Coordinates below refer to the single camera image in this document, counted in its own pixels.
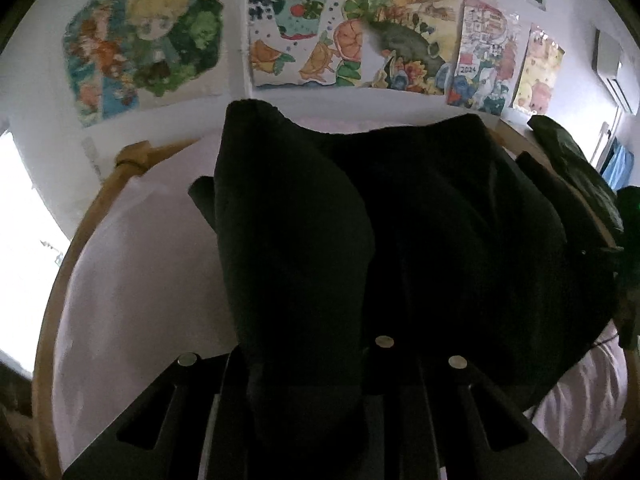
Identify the large black garment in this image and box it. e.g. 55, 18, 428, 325
190, 100, 617, 479

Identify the dark green clothes pile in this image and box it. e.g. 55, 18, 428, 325
527, 115, 624, 245

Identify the pink bed sheet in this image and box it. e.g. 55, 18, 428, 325
49, 114, 632, 476

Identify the bright window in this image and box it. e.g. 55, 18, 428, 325
1, 131, 70, 375

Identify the blue curtain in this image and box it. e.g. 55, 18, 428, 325
601, 138, 634, 192

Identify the yellow pig chick painting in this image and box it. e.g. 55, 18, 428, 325
512, 25, 565, 115

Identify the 2024 dragon city painting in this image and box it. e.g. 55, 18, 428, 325
447, 0, 522, 116

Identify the white air conditioner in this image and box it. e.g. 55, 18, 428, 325
593, 29, 639, 115

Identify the blond child forest painting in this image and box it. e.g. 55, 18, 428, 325
63, 0, 228, 127

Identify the orange slices drink painting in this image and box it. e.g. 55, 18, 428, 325
247, 0, 364, 88

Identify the wooden bed frame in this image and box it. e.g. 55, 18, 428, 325
31, 121, 622, 480

